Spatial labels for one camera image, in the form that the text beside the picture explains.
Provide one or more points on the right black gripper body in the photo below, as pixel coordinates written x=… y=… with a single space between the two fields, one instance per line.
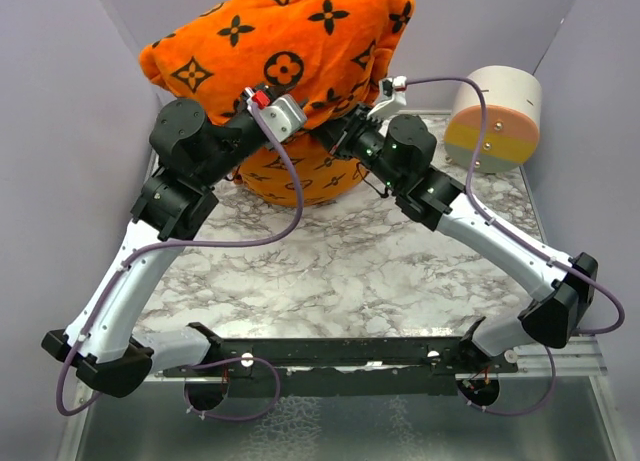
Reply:
x=360 y=139

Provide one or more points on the aluminium rail frame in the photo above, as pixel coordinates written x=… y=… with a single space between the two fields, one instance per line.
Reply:
x=194 y=155

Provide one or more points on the orange patterned fleece pillowcase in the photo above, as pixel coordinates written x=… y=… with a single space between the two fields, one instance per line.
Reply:
x=330 y=55

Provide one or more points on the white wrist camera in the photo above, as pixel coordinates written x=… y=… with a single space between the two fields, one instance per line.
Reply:
x=278 y=119
x=393 y=91

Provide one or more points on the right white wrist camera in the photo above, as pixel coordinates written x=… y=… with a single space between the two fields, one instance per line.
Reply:
x=393 y=91

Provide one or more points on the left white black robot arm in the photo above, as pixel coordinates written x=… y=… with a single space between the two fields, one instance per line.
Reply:
x=193 y=156

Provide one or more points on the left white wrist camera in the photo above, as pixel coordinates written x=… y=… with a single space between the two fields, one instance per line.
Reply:
x=278 y=119

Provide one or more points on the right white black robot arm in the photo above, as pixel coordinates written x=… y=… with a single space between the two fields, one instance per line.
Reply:
x=401 y=156

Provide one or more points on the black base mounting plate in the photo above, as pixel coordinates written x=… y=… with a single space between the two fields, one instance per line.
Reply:
x=328 y=367

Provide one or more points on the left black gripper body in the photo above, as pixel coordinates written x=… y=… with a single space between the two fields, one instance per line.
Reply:
x=238 y=143

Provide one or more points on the white cylinder with striped face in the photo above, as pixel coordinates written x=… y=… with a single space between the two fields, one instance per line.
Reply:
x=513 y=99

